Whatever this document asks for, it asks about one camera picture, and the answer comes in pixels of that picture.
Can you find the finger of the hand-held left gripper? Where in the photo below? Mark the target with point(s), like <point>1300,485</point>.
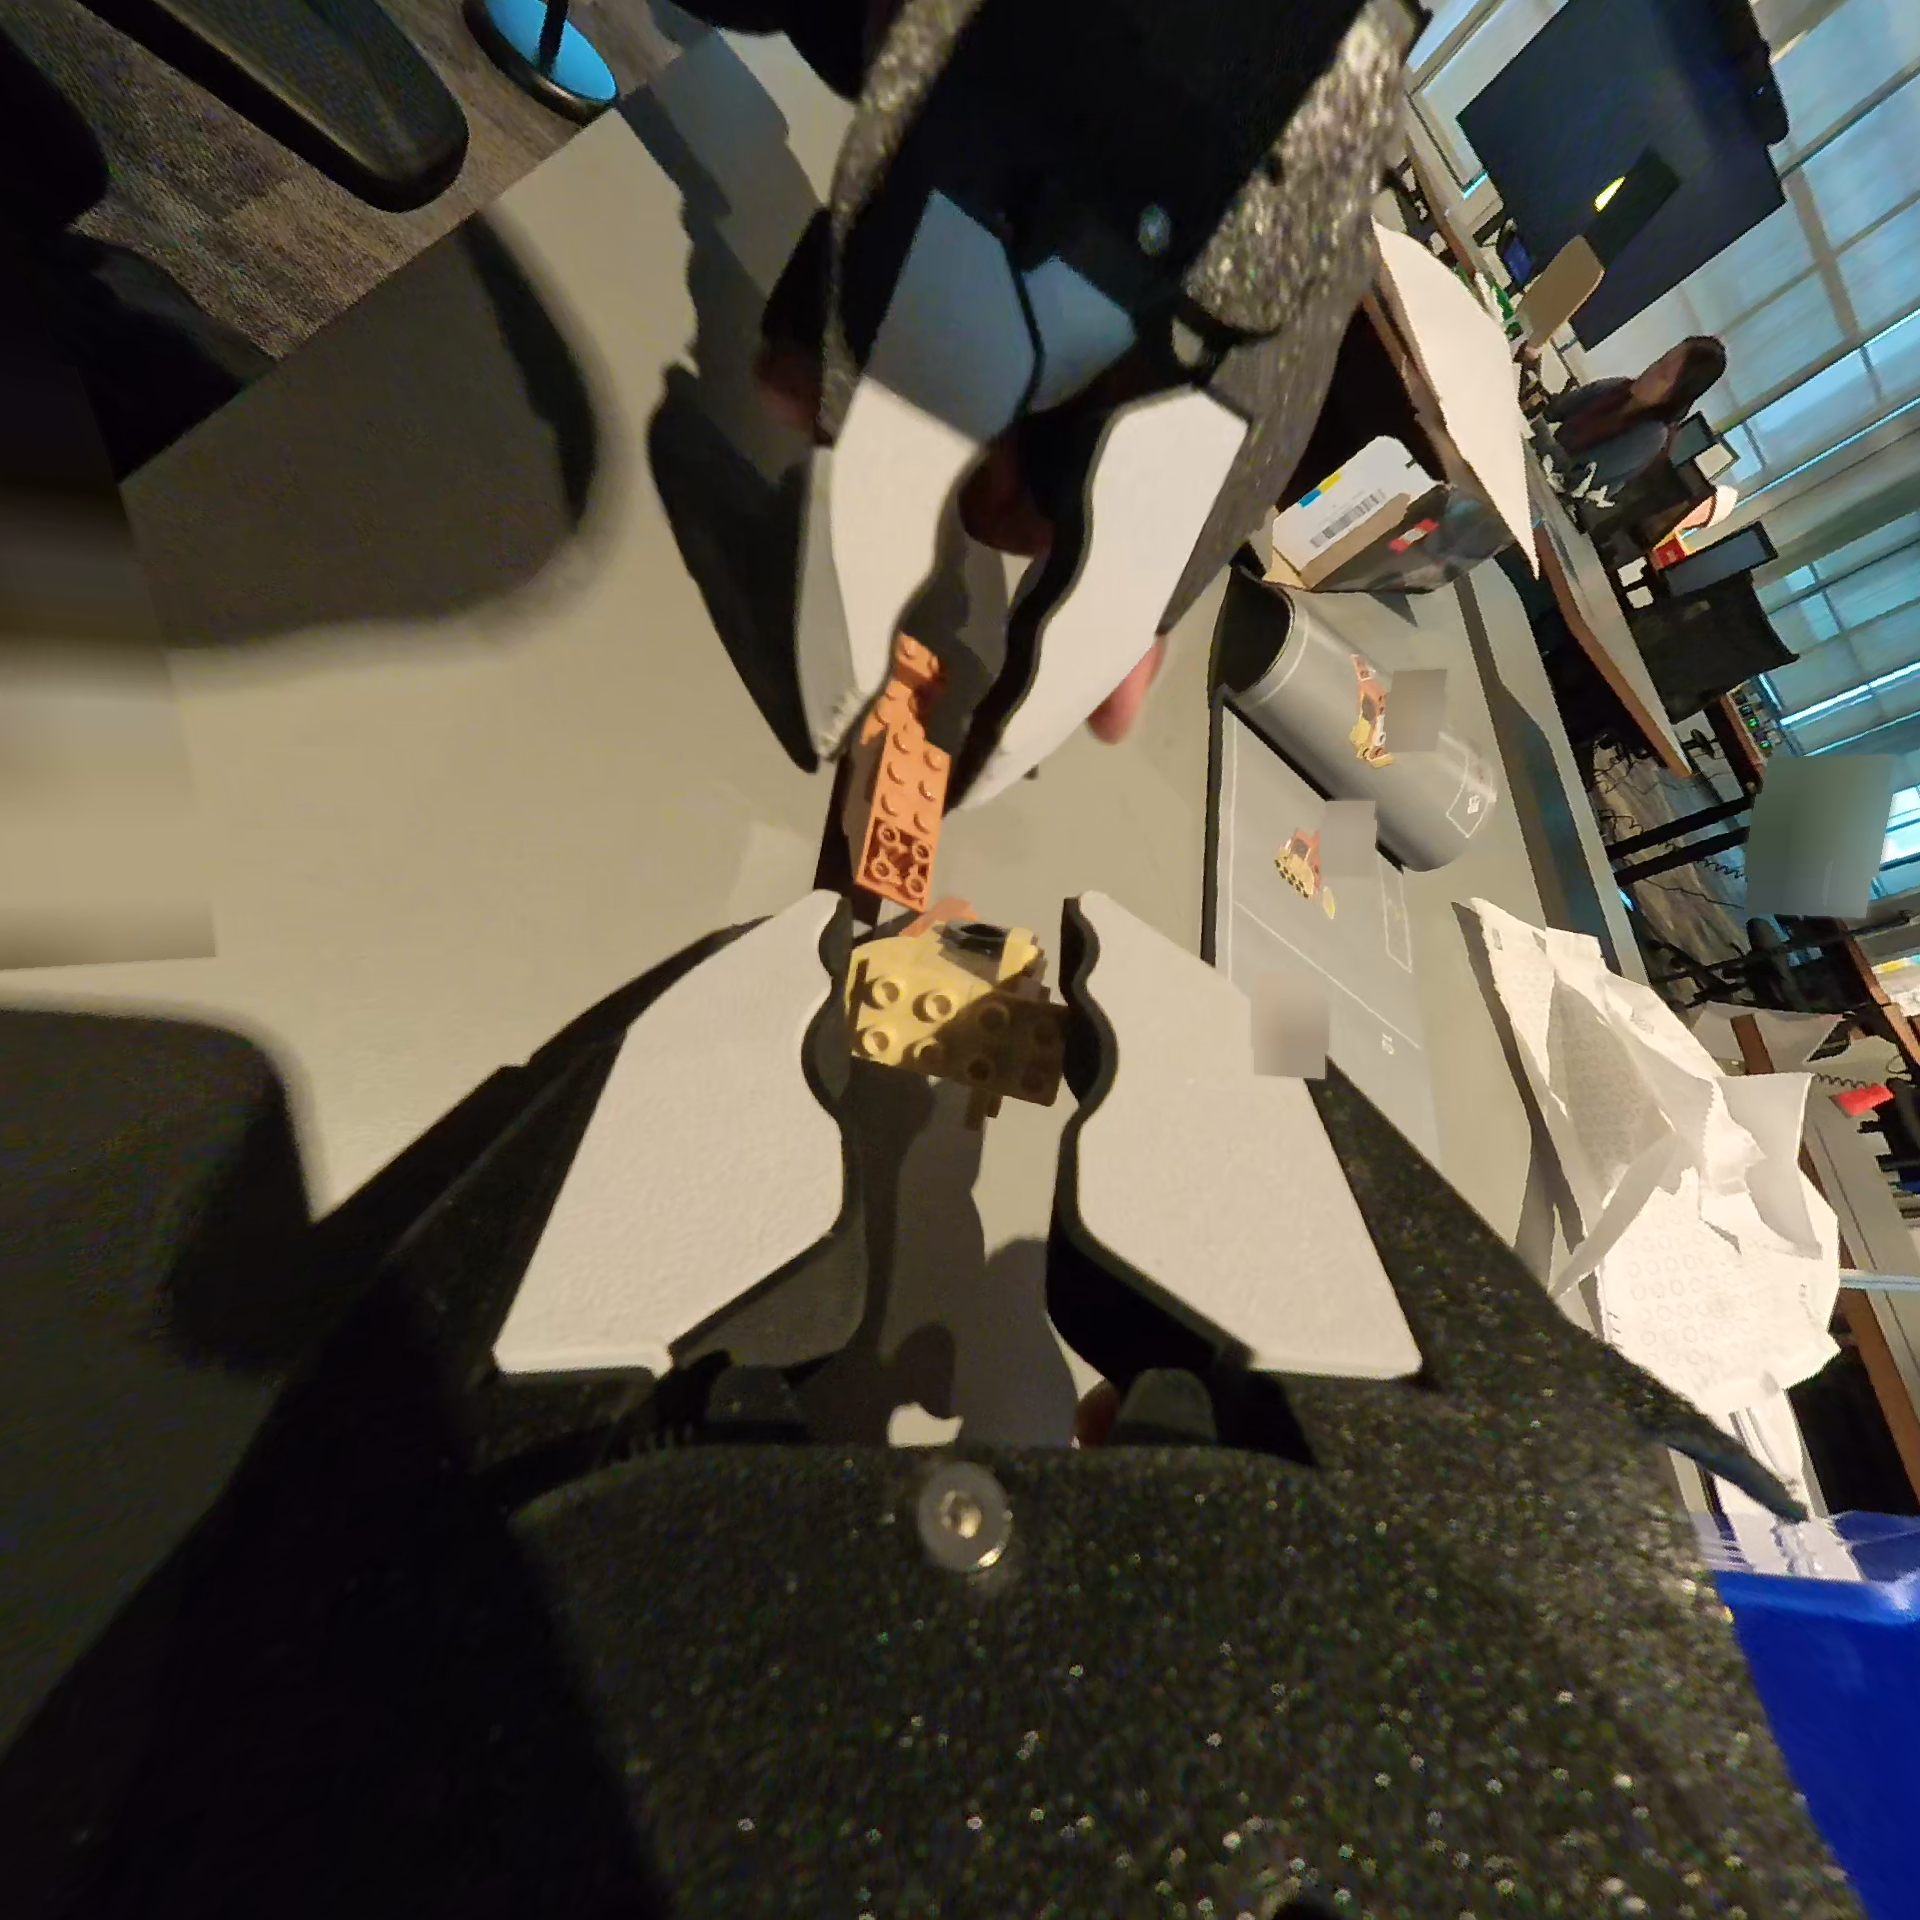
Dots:
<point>871,538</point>
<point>1143,538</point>

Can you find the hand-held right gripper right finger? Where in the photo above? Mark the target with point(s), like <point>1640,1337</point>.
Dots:
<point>1203,1201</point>

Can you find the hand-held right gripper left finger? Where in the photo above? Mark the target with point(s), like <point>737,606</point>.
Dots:
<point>690,1170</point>

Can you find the brown brick tail piece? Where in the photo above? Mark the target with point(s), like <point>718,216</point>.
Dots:
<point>907,811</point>

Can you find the tan and brown brick figure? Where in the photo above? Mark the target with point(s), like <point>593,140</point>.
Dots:
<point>932,1004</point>

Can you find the grey desk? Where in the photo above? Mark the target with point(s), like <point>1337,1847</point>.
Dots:
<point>452,778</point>

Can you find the cardboard box with white label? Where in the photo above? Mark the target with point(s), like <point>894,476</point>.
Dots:
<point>1350,519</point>

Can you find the grey instruction booklet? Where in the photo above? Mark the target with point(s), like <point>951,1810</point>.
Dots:
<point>1275,778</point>

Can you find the white paper sheet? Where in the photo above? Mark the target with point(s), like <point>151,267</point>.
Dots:
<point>1449,359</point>

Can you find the crumpled white paper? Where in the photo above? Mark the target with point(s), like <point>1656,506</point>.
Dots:
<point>1647,1170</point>

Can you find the brown wooden table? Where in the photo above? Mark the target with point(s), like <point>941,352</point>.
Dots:
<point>1589,599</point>

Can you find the large dark screen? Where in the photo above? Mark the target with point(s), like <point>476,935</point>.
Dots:
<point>1618,132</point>

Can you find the black office chair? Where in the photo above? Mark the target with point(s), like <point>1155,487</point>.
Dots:
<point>1709,646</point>

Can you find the blue plastic bin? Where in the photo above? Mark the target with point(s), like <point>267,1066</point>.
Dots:
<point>1833,1726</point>

